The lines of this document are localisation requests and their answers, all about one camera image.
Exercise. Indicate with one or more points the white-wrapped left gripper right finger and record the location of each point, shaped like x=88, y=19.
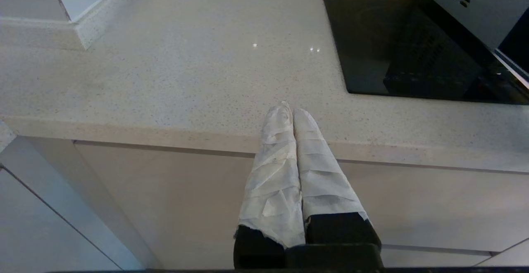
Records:
x=322, y=182

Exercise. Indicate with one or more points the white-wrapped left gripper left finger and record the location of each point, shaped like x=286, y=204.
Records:
x=272, y=182

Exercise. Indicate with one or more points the dark glass microwave door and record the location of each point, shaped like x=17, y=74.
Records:
x=518, y=41

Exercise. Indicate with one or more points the silver microwave oven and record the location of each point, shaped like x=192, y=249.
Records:
x=492, y=13

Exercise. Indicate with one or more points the white cabinet drawer front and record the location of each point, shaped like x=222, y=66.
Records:
x=186, y=202

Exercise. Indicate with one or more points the black induction cooktop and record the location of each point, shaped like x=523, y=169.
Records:
x=372, y=46

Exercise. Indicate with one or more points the white cabinet filler panel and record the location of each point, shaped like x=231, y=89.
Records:
x=78, y=198

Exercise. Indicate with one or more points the white cabinet door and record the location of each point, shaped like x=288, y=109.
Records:
x=37, y=231

